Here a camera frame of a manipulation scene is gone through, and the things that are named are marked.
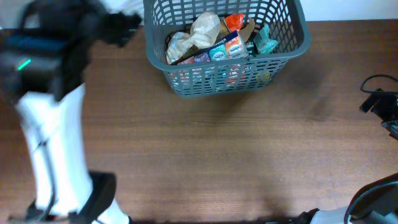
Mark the clear plastic pouch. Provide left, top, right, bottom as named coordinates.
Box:
left=166, top=12, right=221, bottom=64

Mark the San Remo spaghetti packet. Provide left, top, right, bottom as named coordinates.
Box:
left=183, top=14, right=244, bottom=57

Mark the Kleenex tissue multipack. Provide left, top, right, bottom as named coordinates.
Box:
left=172, top=31, right=249, bottom=65

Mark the green Nescafe coffee bag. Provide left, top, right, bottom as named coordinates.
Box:
left=217, top=42, right=271, bottom=86

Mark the beige paper pouch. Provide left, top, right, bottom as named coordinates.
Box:
left=238, top=17, right=256, bottom=42

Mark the small teal white packet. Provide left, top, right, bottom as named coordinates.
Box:
left=254, top=24, right=279, bottom=54

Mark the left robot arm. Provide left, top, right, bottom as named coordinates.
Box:
left=1, top=1, right=142, bottom=223

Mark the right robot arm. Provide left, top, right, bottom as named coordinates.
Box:
left=291, top=88, right=397, bottom=224

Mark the dark grey plastic basket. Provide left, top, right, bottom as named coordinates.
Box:
left=143, top=0, right=311, bottom=98

